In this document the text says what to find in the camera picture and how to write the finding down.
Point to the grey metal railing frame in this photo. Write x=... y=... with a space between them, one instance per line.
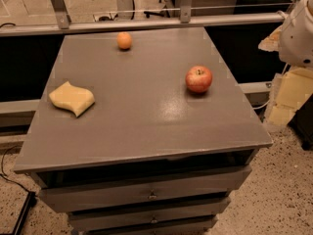
x=43 y=17

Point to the middle grey drawer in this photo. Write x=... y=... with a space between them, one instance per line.
x=149 y=213

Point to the yellow wavy sponge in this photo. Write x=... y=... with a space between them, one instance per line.
x=72 y=98

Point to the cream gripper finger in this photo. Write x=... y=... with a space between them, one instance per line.
x=295 y=89

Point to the red apple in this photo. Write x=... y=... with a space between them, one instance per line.
x=198 y=79

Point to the top grey drawer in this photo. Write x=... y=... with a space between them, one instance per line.
x=121 y=193

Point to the orange fruit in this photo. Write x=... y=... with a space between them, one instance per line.
x=124 y=40

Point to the bottom grey drawer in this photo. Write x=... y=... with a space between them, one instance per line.
x=200 y=223

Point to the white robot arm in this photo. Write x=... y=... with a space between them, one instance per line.
x=293 y=41

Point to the grey drawer cabinet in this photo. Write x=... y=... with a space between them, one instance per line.
x=145 y=122

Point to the grey drawer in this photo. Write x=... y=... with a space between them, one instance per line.
x=121 y=193
x=149 y=213
x=200 y=223

